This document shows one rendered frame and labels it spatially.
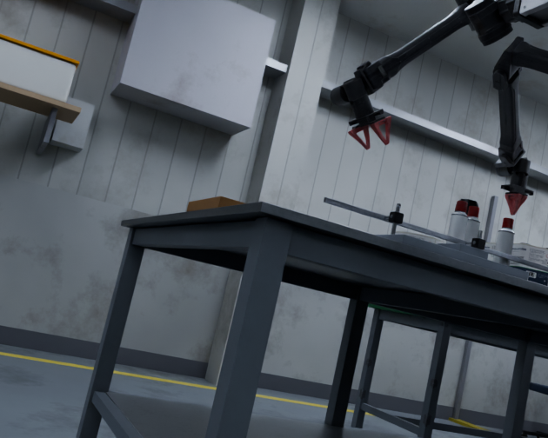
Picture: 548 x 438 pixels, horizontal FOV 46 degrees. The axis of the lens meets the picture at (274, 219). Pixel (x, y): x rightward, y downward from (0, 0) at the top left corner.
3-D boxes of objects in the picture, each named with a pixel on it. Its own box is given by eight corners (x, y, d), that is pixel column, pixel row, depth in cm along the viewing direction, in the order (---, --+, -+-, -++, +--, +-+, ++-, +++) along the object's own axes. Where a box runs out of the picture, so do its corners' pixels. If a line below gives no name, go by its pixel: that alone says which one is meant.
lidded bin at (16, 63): (61, 116, 423) (71, 76, 427) (68, 103, 387) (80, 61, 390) (-18, 90, 404) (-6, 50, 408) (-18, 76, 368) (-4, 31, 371)
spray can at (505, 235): (497, 282, 208) (508, 221, 211) (510, 282, 204) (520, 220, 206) (485, 278, 206) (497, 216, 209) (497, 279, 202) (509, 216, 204)
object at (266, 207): (529, 330, 323) (529, 326, 323) (852, 383, 203) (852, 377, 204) (120, 225, 240) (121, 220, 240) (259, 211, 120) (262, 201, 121)
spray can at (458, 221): (451, 268, 199) (463, 204, 202) (462, 268, 195) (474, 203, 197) (437, 264, 197) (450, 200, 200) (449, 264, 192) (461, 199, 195)
